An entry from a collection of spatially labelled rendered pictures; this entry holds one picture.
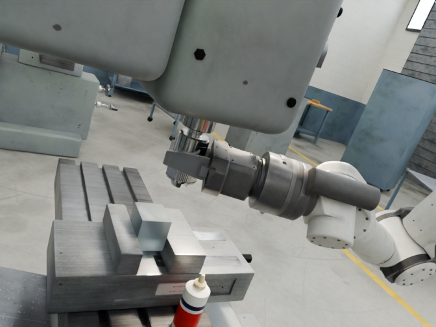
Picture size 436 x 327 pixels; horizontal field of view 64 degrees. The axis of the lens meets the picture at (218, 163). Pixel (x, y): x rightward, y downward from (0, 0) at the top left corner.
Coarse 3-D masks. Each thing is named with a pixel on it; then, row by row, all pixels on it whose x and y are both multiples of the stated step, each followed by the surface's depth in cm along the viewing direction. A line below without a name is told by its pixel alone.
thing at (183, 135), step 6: (180, 132) 49; (186, 132) 49; (180, 138) 49; (186, 138) 48; (192, 138) 48; (198, 138) 49; (204, 138) 50; (192, 144) 48; (198, 144) 48; (204, 144) 49
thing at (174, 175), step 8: (176, 144) 49; (184, 144) 48; (192, 152) 48; (200, 152) 49; (168, 168) 51; (168, 176) 50; (176, 176) 50; (184, 176) 50; (184, 184) 50; (192, 184) 51
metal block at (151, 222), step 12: (144, 204) 62; (156, 204) 63; (132, 216) 61; (144, 216) 58; (156, 216) 59; (168, 216) 61; (144, 228) 58; (156, 228) 58; (168, 228) 59; (144, 240) 58; (156, 240) 60
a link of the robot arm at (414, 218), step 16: (432, 192) 65; (400, 208) 70; (416, 208) 66; (432, 208) 63; (416, 224) 65; (432, 224) 62; (416, 240) 65; (432, 240) 63; (432, 256) 63; (400, 272) 63; (416, 272) 63; (432, 272) 65
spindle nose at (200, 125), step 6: (186, 120) 48; (192, 120) 47; (198, 120) 47; (204, 120) 47; (186, 126) 48; (192, 126) 47; (198, 126) 47; (204, 126) 47; (210, 126) 48; (204, 132) 48; (210, 132) 49
